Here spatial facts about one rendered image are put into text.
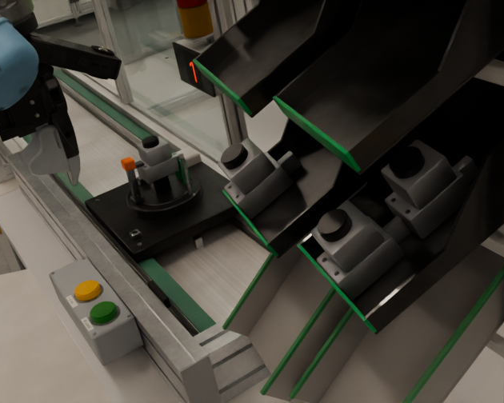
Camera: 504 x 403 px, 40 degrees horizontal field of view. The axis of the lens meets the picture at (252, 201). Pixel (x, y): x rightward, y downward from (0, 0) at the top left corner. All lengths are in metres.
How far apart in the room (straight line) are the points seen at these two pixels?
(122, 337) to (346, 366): 0.39
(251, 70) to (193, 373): 0.45
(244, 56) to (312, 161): 0.15
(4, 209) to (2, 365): 0.54
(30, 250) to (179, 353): 0.60
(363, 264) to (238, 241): 0.62
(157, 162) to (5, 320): 0.39
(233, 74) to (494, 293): 0.32
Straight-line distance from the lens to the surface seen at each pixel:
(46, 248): 1.48
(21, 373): 1.20
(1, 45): 0.63
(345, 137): 0.55
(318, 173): 0.76
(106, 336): 1.05
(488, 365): 1.04
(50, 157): 0.84
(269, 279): 0.88
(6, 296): 1.39
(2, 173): 1.81
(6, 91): 0.65
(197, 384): 0.97
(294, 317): 0.86
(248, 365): 1.01
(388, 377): 0.76
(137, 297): 1.10
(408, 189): 0.60
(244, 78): 0.68
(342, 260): 0.60
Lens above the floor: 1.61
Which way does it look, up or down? 32 degrees down
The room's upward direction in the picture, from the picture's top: 11 degrees counter-clockwise
